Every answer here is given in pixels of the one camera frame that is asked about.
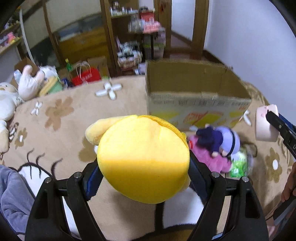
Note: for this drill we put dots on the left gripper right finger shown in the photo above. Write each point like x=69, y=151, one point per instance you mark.
x=245, y=220

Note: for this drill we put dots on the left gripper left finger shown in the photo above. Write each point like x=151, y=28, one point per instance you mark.
x=47, y=220

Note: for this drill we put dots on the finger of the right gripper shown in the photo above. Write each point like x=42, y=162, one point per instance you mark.
x=285, y=129

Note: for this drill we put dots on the pink swirl plush cushion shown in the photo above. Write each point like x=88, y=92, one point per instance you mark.
x=264, y=131

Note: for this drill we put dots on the pink plush toy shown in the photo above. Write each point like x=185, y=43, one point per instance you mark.
x=215, y=164

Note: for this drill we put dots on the yellow round plush toy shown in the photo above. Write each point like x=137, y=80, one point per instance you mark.
x=143, y=157

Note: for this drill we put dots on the purple haired doll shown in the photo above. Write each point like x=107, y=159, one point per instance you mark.
x=220, y=140

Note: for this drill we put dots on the right hand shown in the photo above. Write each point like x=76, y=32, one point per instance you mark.
x=290, y=185

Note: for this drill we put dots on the green tissue pack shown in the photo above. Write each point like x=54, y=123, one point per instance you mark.
x=239, y=164

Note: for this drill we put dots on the beige floral blanket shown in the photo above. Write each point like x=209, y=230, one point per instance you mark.
x=49, y=140

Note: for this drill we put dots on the cardboard box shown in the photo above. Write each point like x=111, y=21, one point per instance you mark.
x=193, y=93

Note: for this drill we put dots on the cream plush bear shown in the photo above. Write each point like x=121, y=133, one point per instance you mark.
x=10, y=100

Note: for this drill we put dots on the green yellow plush bag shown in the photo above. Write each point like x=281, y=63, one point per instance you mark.
x=52, y=85

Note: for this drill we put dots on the white plush rabbit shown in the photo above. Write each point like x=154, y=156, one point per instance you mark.
x=28, y=86

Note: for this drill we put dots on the red paper shopping bag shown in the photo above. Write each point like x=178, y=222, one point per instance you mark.
x=83, y=73

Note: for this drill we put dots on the green bottle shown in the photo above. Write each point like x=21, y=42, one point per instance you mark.
x=68, y=65

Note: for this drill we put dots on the white storage bin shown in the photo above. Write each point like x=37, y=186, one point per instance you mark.
x=157, y=46

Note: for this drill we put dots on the lace basket with items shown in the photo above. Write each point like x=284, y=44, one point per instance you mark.
x=128, y=57

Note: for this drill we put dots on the small black side table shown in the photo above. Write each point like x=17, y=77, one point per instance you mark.
x=150, y=39

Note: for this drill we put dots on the wooden corner shelf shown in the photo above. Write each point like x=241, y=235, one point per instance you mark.
x=116, y=28

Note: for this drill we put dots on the wooden wardrobe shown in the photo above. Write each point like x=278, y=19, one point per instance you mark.
x=60, y=30

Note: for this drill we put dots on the red gift box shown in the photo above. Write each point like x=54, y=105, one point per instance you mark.
x=146, y=15

